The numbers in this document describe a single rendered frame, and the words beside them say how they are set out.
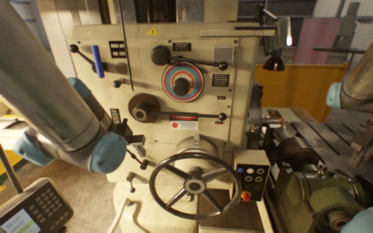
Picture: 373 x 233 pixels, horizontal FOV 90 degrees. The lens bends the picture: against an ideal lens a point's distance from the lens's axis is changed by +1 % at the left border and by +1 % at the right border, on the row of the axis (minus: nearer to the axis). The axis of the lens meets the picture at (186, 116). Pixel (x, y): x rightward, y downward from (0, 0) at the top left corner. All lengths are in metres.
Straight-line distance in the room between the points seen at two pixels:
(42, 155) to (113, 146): 0.15
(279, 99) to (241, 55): 2.93
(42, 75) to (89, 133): 0.11
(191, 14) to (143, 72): 0.71
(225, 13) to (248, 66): 0.69
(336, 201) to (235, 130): 0.45
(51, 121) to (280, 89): 3.47
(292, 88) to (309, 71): 0.34
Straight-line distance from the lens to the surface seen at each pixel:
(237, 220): 1.57
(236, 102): 0.84
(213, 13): 1.41
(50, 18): 1.80
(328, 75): 3.85
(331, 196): 0.95
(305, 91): 3.79
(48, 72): 0.28
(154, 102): 0.83
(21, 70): 0.27
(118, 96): 0.89
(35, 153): 0.45
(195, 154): 0.67
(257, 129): 0.86
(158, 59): 0.72
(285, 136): 1.31
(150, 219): 1.58
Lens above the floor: 1.90
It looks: 27 degrees down
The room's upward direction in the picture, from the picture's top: 1 degrees counter-clockwise
